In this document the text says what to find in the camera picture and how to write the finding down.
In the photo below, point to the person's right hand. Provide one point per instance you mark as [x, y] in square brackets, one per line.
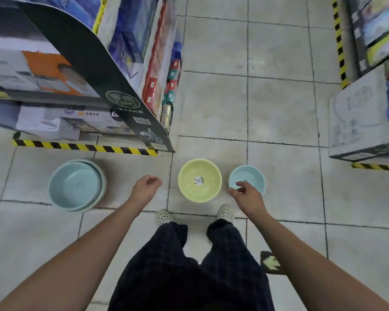
[251, 200]

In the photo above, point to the wide teal elephant-print basin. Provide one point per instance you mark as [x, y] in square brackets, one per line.
[74, 186]

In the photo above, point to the yellow black hazard tape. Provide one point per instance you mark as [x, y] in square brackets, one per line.
[376, 167]
[339, 45]
[84, 147]

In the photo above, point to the green arrow floor sticker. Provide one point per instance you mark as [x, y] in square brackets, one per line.
[269, 263]

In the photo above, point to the goods-filled grey store shelf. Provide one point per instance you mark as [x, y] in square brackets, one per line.
[347, 35]

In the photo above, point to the person's right forearm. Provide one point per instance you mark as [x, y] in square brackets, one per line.
[304, 268]

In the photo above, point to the orange white carton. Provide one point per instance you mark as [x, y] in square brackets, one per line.
[42, 61]

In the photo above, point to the mint green labelled basin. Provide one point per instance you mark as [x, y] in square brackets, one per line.
[104, 187]

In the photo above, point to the dark pinstriped trousers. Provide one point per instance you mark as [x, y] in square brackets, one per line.
[181, 275]

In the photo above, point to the white printed carton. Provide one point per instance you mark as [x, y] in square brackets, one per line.
[356, 119]

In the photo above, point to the green panda-sticker basin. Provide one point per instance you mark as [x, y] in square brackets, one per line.
[188, 187]

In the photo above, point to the row of colourful small boxes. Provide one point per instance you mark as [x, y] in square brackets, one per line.
[155, 87]

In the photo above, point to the person's cream clog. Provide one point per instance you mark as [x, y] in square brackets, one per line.
[164, 217]
[226, 213]

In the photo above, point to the person's left hand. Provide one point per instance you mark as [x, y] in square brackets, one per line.
[146, 189]

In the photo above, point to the small teal labelled basin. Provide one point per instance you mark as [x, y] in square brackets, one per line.
[251, 174]

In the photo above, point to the black printed display box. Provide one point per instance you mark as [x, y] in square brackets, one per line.
[84, 55]

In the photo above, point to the person's right cream clog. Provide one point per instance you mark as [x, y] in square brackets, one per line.
[226, 213]

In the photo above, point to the person's left cream clog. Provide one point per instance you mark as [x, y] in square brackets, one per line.
[164, 217]

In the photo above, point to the person's left forearm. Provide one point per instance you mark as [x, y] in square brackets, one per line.
[77, 255]

